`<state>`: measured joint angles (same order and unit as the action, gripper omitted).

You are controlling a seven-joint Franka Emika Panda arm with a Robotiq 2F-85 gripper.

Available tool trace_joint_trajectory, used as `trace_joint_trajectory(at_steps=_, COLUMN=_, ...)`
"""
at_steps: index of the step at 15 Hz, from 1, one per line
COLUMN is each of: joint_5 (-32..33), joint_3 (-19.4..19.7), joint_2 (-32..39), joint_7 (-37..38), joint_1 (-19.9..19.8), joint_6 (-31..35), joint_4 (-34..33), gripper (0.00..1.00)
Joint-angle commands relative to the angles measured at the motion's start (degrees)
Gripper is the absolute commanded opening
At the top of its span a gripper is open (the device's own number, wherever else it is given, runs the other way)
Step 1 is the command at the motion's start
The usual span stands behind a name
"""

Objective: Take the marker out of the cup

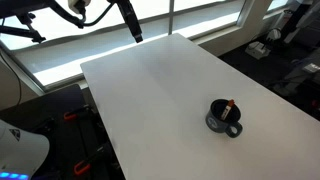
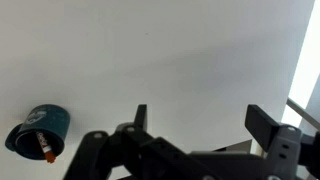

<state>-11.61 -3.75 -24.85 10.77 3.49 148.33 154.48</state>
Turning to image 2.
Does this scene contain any dark teal mug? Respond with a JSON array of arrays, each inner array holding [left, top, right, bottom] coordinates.
[[4, 103, 72, 161]]

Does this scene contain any white marker with orange cap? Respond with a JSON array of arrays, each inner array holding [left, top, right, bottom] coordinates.
[[35, 131, 56, 164]]

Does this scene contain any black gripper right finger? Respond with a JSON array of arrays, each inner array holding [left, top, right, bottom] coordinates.
[[244, 104, 320, 180]]

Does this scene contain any grey metal window bar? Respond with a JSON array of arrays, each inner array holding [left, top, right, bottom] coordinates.
[[286, 97, 320, 131]]

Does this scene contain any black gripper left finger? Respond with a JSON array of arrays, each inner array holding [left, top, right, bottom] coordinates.
[[63, 104, 214, 180]]

